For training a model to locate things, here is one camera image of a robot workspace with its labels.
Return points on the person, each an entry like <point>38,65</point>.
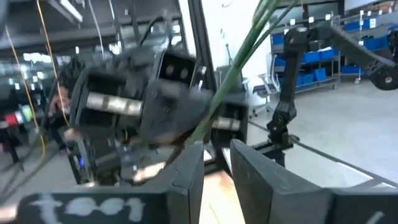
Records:
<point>66,90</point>

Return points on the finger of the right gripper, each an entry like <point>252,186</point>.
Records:
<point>200,105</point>
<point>164,115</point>

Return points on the metal rack with blue bins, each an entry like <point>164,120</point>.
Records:
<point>311,57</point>

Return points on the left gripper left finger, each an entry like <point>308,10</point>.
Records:
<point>183,186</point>

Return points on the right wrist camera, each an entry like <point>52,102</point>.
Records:
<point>175,70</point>

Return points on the white office chair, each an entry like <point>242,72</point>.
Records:
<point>264,88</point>

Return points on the purple flower spray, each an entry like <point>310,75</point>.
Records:
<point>230,77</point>

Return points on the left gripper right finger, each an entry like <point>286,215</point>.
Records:
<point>273,199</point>

